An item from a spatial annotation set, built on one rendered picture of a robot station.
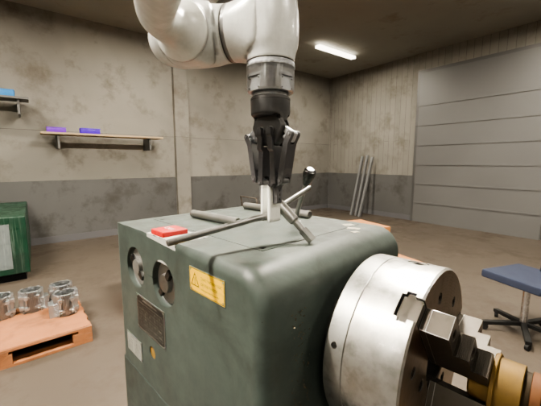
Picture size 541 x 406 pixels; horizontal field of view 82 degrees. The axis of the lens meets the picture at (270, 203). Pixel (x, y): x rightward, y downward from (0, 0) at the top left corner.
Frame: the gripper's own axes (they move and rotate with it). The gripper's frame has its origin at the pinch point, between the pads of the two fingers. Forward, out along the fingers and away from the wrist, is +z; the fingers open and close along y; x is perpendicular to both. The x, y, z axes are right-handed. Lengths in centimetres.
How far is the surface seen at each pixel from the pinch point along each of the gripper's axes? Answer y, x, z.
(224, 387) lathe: 2.7, -13.9, 30.5
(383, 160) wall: -326, 744, -13
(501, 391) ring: 37.6, 8.2, 23.9
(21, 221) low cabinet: -421, 3, 61
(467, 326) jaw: 30.4, 21.4, 22.3
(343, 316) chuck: 17.7, -1.0, 16.7
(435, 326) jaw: 30.1, 3.2, 15.2
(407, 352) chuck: 28.1, -1.4, 18.0
